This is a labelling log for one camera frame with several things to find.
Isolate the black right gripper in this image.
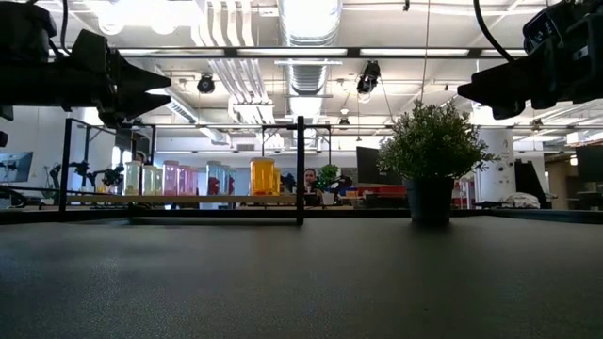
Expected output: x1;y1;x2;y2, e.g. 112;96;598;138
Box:
456;12;603;121

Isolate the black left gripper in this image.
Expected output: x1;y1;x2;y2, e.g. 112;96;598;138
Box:
0;1;172;128

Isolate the black ceiling spotlight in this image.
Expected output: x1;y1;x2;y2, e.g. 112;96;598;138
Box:
356;59;382;95
196;73;217;95

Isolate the black covered object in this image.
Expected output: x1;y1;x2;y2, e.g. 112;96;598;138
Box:
513;158;551;209

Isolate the artificial green plant black pot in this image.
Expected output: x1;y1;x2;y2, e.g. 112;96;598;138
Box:
376;97;500;223

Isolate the white cloth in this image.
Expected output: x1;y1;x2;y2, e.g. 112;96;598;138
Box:
499;191;542;210

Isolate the black computer monitor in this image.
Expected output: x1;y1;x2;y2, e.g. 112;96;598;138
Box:
355;145;404;186
575;143;603;185

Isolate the small plant white pot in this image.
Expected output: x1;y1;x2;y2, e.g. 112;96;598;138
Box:
316;163;341;206

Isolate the black table mat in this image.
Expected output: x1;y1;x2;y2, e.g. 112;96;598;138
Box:
0;215;603;339

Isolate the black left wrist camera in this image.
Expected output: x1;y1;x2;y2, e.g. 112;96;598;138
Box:
69;28;115;70

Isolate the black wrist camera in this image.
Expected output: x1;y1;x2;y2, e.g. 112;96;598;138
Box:
69;28;115;70
521;5;569;51

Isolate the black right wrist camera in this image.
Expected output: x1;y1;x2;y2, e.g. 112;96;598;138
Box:
521;5;569;51

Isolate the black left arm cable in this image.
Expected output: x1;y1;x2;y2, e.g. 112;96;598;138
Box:
58;0;70;54

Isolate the wooden shelf black metal frame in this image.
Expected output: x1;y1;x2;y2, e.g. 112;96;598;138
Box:
59;116;334;225

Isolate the wall screen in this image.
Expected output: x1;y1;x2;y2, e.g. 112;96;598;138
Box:
0;151;35;184

